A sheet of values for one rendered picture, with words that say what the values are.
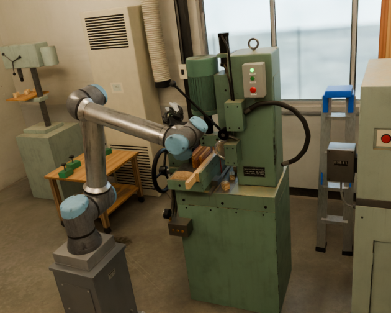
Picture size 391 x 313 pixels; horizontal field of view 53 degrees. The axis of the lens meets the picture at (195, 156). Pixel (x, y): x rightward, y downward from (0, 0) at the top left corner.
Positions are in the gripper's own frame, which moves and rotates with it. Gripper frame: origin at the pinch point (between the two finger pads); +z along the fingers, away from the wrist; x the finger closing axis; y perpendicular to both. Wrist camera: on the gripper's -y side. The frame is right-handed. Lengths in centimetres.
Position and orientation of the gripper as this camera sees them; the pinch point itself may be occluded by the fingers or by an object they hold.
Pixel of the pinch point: (174, 105)
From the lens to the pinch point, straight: 208.2
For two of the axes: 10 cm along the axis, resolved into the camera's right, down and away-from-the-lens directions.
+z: -1.8, -7.4, 6.5
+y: -7.9, -2.8, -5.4
